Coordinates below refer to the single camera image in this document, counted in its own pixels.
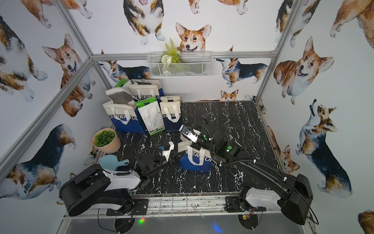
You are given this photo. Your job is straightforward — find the green white bag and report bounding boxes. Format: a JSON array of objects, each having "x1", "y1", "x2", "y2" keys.
[
  {"x1": 115, "y1": 79, "x2": 129, "y2": 88},
  {"x1": 136, "y1": 97, "x2": 165, "y2": 136}
]

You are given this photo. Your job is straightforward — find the blue white bag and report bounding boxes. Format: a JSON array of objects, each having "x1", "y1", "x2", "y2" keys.
[{"x1": 128, "y1": 80, "x2": 164, "y2": 100}]

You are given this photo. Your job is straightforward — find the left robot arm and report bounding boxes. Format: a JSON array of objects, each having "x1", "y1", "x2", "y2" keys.
[{"x1": 59, "y1": 150, "x2": 185, "y2": 216}]

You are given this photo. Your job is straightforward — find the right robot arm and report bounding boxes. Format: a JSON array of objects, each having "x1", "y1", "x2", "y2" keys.
[{"x1": 190, "y1": 122, "x2": 318, "y2": 225}]

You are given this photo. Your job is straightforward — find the light blue cutting board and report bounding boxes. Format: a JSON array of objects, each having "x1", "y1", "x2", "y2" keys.
[{"x1": 99, "y1": 155, "x2": 130, "y2": 171}]

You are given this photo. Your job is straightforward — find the potted green plant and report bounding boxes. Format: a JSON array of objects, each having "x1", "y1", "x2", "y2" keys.
[{"x1": 92, "y1": 128, "x2": 121, "y2": 154}]

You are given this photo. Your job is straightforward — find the fern and white flower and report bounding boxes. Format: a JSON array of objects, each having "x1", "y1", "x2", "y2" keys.
[{"x1": 161, "y1": 39, "x2": 182, "y2": 76}]

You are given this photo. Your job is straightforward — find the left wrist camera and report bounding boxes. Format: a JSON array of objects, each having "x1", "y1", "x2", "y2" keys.
[{"x1": 160, "y1": 141, "x2": 175, "y2": 161}]

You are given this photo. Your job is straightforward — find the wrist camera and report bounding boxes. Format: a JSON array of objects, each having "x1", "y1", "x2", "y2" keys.
[
  {"x1": 179, "y1": 125, "x2": 201, "y2": 143},
  {"x1": 160, "y1": 141, "x2": 175, "y2": 161}
]

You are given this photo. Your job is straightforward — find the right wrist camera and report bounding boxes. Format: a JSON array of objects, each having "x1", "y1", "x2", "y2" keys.
[{"x1": 179, "y1": 125, "x2": 201, "y2": 143}]

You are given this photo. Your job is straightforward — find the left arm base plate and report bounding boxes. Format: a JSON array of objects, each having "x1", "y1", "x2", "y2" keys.
[{"x1": 106, "y1": 199, "x2": 149, "y2": 216}]

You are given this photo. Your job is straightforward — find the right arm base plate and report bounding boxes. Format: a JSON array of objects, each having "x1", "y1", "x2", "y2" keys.
[{"x1": 224, "y1": 197, "x2": 266, "y2": 213}]

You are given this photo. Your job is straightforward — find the aluminium front rail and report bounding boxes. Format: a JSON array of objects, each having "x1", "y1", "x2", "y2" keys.
[{"x1": 63, "y1": 192, "x2": 281, "y2": 220}]

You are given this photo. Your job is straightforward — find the white wire basket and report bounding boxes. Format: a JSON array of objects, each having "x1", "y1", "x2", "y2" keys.
[{"x1": 147, "y1": 52, "x2": 213, "y2": 78}]

